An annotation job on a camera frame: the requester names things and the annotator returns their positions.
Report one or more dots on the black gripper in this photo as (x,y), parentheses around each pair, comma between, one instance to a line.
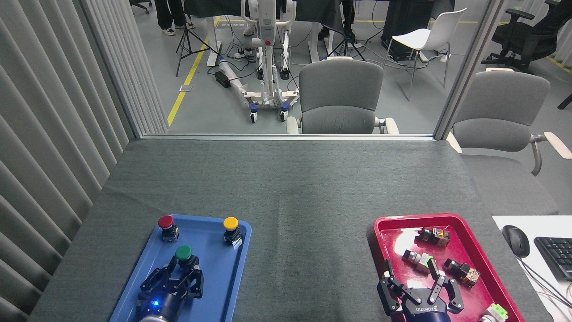
(424,308)
(163,302)

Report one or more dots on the green push button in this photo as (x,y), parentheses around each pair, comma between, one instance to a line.
(183,252)

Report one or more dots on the red push button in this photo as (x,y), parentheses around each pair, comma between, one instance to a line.
(166,222)

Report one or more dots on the yellow push button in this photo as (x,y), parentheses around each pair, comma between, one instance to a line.
(230,222)

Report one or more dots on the blue plastic tray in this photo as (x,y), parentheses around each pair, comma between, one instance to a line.
(214,286)

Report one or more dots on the red plastic tray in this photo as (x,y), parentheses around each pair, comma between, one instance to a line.
(451,250)

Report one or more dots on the black computer mouse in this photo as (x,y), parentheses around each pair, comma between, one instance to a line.
(516,240)

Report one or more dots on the black keyboard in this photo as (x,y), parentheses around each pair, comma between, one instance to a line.
(556,256)

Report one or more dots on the grey chair with pale armrests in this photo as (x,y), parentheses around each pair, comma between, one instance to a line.
(339,89)
(500,107)

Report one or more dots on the black power adapter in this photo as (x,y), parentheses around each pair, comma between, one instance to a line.
(222,79)

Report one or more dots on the white power strip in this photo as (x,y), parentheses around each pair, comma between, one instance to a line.
(242,53)

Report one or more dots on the black tripod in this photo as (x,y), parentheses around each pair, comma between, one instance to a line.
(346,49)
(184,40)

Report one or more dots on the white plastic chair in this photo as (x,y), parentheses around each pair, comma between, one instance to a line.
(429,36)

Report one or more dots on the person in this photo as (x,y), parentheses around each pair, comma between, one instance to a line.
(346,20)
(164,15)

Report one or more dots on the white stand on wheels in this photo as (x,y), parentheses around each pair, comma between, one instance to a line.
(267,27)

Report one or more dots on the black office chair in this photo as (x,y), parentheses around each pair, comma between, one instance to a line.
(532,40)

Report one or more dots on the grey switch with green block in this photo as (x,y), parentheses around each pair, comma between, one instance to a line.
(418,260)

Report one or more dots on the black orange switch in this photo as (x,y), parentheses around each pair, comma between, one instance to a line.
(434,236)
(464,272)

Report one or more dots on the white green switch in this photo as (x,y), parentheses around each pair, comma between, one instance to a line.
(495,312)

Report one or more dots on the silver post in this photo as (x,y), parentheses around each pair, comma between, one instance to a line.
(469,67)

